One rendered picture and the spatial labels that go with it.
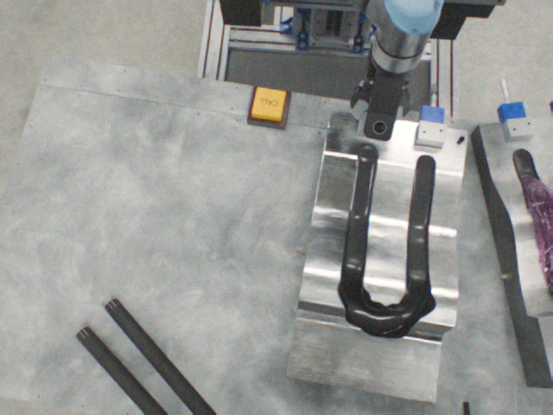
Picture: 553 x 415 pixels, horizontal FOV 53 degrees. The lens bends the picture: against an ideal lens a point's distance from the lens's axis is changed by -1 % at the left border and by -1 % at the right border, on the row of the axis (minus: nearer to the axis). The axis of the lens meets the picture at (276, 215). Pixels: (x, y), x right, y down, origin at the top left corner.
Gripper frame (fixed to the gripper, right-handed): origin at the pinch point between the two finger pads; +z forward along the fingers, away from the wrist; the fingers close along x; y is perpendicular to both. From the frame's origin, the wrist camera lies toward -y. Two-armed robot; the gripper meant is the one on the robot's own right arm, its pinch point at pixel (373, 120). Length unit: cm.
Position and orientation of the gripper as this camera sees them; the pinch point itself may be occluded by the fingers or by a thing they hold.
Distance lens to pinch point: 107.6
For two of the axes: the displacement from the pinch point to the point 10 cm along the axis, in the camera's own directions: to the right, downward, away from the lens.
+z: 0.1, 2.6, 9.7
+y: 1.8, -9.5, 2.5
